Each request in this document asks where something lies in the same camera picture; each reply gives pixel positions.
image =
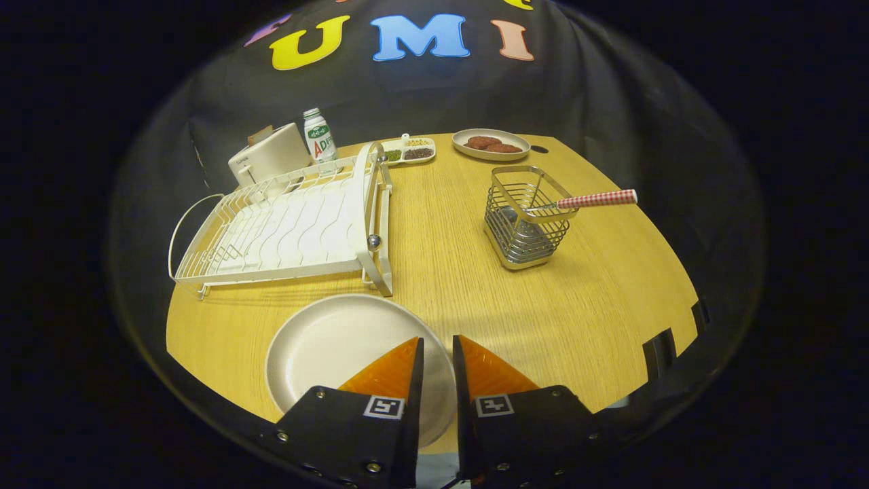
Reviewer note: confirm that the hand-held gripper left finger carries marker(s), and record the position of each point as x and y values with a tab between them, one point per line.
415	421

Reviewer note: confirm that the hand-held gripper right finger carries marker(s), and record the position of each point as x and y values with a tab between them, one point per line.
463	421

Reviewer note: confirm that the cream round plate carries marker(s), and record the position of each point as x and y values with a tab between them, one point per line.
326	346

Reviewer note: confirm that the cream plate with patties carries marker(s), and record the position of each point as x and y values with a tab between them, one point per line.
475	155

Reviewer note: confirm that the green beans heap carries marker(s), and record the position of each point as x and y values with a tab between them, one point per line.
392	155

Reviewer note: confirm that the dark red beans heap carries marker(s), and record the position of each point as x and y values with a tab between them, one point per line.
418	153

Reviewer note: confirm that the brown meat patty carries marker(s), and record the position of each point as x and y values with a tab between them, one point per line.
506	148
482	142

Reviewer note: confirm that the white divided tray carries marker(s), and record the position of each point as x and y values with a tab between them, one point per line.
403	144

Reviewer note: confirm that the yellow beans heap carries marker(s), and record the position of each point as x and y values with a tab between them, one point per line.
417	142

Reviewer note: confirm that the white bottle with green label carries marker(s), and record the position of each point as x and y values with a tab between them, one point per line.
319	139

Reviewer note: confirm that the white toaster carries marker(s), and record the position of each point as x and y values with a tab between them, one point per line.
271	156

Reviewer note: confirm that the toast slice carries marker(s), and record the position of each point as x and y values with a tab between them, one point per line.
259	135

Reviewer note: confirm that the black backdrop cloth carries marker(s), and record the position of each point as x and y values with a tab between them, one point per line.
611	88

